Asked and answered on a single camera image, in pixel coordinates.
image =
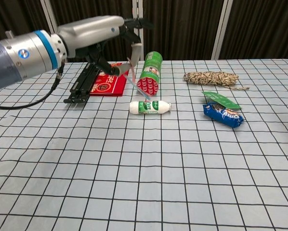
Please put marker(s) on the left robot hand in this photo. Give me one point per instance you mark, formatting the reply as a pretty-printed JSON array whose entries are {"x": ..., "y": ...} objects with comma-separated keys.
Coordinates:
[{"x": 91, "y": 31}]

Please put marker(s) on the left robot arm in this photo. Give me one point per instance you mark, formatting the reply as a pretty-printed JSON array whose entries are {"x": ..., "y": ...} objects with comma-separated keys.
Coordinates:
[{"x": 14, "y": 60}]

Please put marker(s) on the dark divider screen panel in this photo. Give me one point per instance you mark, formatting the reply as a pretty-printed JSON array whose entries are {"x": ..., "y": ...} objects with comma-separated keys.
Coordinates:
[
  {"x": 180, "y": 36},
  {"x": 93, "y": 9},
  {"x": 14, "y": 14},
  {"x": 262, "y": 29}
]

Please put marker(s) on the black folding stand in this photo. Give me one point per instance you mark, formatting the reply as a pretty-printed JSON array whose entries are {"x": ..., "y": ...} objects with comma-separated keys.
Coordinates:
[{"x": 81, "y": 86}]

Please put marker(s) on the red printed envelope pack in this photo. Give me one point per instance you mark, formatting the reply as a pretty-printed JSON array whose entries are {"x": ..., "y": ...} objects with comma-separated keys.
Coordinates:
[{"x": 110, "y": 87}]

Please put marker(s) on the green chips can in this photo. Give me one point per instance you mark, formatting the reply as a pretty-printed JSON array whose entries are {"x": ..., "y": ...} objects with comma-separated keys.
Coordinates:
[{"x": 152, "y": 67}]

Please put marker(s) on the white milk bottle green label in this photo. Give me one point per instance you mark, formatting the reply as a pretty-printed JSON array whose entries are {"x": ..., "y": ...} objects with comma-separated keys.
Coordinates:
[{"x": 136, "y": 107}]

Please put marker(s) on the green flat packet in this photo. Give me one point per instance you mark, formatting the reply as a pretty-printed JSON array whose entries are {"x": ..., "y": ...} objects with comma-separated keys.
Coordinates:
[{"x": 218, "y": 98}]

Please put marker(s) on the blue Oreo cookie pack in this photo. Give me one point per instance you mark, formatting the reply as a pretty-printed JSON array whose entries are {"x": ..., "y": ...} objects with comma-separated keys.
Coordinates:
[{"x": 221, "y": 115}]

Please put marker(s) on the checked light blue tablecloth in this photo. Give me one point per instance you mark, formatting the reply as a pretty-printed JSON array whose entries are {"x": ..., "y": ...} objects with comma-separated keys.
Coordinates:
[{"x": 144, "y": 187}]

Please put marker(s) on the white divider frame post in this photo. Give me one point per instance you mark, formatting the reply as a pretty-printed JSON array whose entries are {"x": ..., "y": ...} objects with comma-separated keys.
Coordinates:
[
  {"x": 222, "y": 29},
  {"x": 138, "y": 7},
  {"x": 47, "y": 12}
]

